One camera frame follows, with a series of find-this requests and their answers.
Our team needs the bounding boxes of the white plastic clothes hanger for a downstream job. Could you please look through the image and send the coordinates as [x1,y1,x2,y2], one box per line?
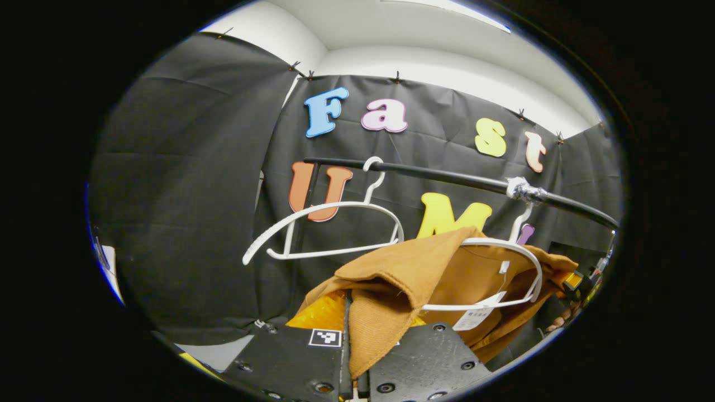
[242,156,405,266]
[422,201,544,312]

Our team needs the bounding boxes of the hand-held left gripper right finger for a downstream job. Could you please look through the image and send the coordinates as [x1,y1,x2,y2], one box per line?
[366,317,493,402]

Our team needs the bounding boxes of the silver tape wrap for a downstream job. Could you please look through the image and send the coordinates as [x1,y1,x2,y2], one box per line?
[506,176,549,205]

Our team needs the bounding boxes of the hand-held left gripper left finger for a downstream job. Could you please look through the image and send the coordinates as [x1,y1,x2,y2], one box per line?
[222,289,354,402]

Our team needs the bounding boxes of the black backdrop cloth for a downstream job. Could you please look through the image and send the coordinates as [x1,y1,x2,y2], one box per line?
[87,31,623,347]

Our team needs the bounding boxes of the brown collared shirt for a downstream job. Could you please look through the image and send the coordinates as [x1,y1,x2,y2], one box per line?
[296,226,579,380]

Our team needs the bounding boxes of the black metal clothes rack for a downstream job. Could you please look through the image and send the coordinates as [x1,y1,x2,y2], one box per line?
[288,156,621,313]

